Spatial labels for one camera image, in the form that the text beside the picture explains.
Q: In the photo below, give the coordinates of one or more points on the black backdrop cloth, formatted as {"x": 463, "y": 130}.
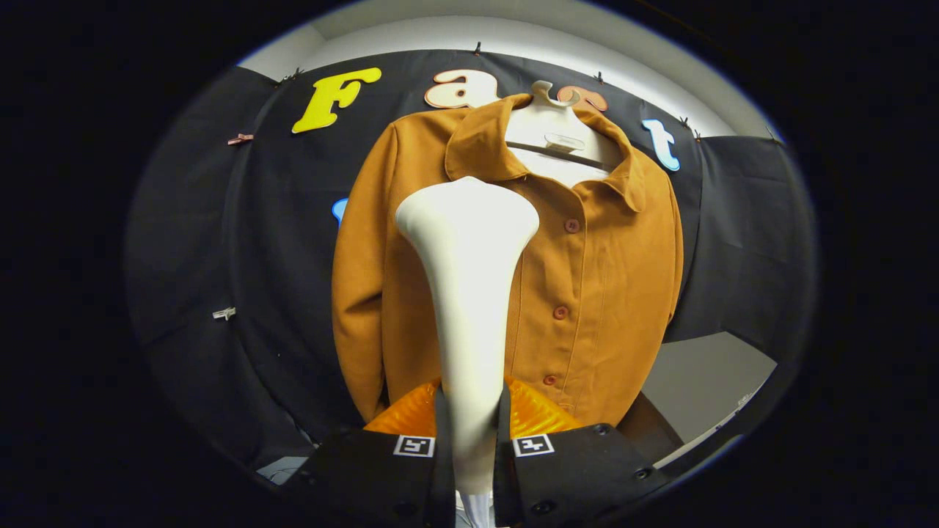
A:
{"x": 279, "y": 257}

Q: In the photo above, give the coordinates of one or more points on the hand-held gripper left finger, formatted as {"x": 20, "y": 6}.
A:
{"x": 367, "y": 477}

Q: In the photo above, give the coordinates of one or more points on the pink clip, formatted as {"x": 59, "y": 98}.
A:
{"x": 240, "y": 138}

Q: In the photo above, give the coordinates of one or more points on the orange button shirt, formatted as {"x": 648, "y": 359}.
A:
{"x": 601, "y": 293}

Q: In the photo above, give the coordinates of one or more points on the white clip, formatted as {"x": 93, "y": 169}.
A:
{"x": 224, "y": 313}

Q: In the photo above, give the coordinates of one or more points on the white garment hanger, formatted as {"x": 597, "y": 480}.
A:
{"x": 550, "y": 121}

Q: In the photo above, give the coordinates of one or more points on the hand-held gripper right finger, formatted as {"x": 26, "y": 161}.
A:
{"x": 579, "y": 477}

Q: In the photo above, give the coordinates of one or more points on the grey cabinet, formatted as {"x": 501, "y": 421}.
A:
{"x": 704, "y": 381}

